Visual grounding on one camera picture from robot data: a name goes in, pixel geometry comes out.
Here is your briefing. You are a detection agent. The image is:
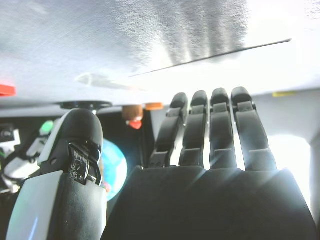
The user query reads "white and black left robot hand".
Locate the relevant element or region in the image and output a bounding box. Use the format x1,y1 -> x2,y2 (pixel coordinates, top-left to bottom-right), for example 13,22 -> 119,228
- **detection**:
6,86 -> 320,240

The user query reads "blue globe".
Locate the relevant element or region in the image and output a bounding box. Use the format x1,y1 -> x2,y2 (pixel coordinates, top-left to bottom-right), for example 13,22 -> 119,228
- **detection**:
59,99 -> 129,202

